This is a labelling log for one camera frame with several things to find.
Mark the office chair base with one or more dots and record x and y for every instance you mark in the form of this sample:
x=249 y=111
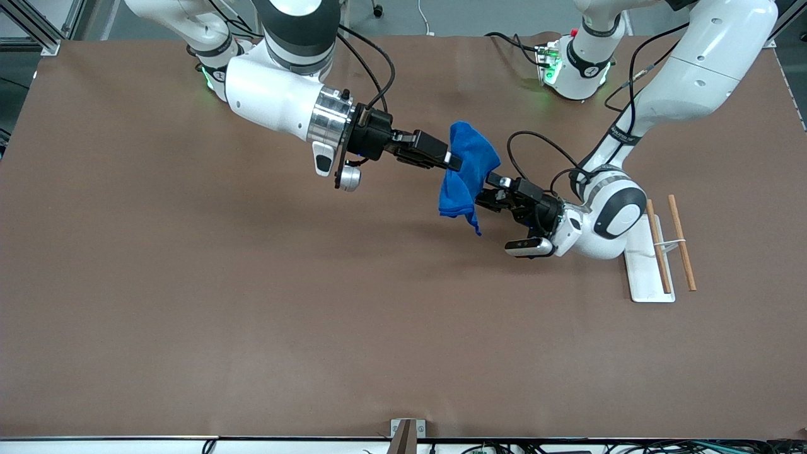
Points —
x=377 y=9

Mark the white rack with wooden bars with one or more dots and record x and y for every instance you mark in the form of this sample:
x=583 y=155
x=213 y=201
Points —
x=649 y=277

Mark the blue microfibre towel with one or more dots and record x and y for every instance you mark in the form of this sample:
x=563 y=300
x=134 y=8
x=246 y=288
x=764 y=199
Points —
x=466 y=164

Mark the aluminium frame profile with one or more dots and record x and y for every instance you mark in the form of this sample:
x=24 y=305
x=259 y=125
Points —
x=772 y=43
x=38 y=31

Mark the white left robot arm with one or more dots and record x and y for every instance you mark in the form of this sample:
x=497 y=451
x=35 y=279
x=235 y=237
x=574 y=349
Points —
x=693 y=69

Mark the brown table cover sheet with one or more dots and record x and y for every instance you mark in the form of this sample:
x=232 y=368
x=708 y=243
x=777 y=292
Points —
x=252 y=315

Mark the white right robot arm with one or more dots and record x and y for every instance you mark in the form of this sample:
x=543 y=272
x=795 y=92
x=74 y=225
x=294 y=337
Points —
x=271 y=94

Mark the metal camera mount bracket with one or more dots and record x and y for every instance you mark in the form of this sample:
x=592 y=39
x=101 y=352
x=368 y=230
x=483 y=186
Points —
x=403 y=435

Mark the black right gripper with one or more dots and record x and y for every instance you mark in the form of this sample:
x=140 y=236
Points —
x=373 y=134

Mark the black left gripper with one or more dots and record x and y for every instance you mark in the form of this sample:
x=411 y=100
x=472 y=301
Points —
x=536 y=210

